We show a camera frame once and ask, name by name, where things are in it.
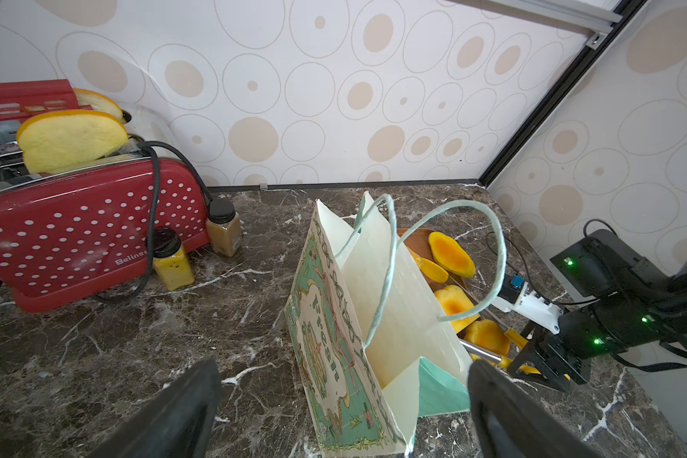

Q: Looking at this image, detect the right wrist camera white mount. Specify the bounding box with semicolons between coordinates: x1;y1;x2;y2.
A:
494;228;671;336

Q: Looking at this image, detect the paper bag green white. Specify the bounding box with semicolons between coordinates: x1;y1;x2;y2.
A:
284;195;506;457

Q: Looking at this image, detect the toast slice in toaster back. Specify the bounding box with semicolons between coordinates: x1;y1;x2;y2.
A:
74;88;127;124

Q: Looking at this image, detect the aluminium frame bar back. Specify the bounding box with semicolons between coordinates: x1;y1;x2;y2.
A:
458;0;623;34

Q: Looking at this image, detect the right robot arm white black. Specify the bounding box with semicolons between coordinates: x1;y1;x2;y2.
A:
507;255;687;392

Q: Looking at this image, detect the red box behind toaster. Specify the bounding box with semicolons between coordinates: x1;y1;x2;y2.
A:
0;79;91;125

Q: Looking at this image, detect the bread slice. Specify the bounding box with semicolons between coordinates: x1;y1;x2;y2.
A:
427;232;476;279
410;249;450;284

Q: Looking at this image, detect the brown cutting board tray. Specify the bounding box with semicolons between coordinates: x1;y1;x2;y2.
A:
405;229;474;305

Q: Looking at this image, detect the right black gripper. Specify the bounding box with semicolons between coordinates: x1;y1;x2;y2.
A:
508;308;630;392

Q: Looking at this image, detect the round bread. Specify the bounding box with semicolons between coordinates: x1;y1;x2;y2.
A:
463;319;511;356

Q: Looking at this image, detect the square toast bread piece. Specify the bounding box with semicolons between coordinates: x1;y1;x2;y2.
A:
434;284;480;333

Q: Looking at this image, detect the brown sauce bottle black cap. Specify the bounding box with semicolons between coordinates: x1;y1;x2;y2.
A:
206;198;242;257

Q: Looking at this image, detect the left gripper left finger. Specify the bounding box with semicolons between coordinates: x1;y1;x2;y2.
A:
90;359;221;457

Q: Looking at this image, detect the toast slice in toaster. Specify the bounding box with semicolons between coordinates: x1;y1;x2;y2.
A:
16;110;129;174
74;88;127;124

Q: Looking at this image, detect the yellow sauce bottle black cap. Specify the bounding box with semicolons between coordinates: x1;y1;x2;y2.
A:
151;227;195;291

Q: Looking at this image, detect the toast slice in toaster front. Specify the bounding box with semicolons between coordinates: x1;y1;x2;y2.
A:
16;110;129;174

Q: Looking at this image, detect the black toaster power cord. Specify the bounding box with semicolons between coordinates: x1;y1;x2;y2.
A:
90;139;214;303

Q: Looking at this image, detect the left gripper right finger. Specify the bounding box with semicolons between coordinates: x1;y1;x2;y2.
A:
468;361;598;458

